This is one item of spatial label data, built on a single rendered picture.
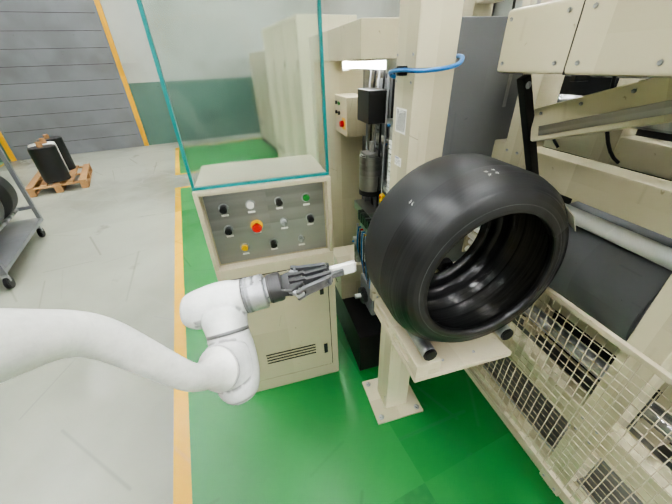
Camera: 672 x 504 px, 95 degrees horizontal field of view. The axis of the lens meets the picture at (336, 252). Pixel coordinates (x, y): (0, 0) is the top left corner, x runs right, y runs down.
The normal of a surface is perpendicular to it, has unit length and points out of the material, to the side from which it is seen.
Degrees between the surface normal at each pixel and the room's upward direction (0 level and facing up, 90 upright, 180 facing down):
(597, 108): 90
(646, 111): 90
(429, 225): 60
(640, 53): 90
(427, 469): 0
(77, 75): 90
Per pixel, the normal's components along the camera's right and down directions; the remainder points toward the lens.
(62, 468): -0.04, -0.85
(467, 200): -0.15, -0.18
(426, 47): 0.26, 0.50
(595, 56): -0.96, 0.17
